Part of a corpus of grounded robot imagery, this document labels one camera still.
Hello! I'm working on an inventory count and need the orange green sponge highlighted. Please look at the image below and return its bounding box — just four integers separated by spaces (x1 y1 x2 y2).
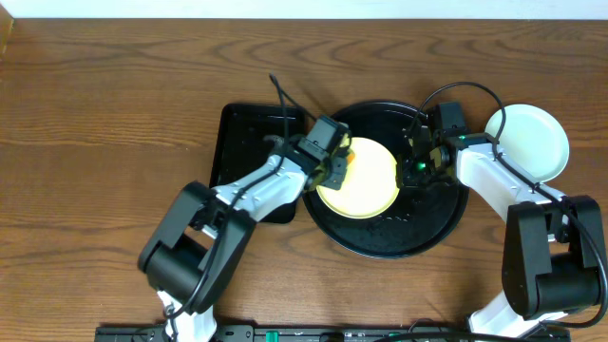
346 150 355 165

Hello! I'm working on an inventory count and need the yellow plate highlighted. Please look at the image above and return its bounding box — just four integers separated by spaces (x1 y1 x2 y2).
316 137 399 219

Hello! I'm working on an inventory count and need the mint green plate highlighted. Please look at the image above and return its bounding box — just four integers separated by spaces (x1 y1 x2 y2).
499 104 570 182

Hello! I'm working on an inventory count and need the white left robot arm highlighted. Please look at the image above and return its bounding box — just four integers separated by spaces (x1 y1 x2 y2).
138 134 352 341

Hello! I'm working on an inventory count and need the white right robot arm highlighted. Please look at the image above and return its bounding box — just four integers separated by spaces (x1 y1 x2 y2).
398 126 607 338

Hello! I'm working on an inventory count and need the round black tray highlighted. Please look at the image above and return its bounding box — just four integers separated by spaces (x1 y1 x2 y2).
303 101 468 258

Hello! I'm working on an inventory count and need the rectangular black tray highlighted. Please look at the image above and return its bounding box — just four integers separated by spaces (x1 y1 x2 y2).
209 104 306 223

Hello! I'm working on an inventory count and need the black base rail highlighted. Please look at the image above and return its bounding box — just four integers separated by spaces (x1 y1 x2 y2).
93 323 571 342

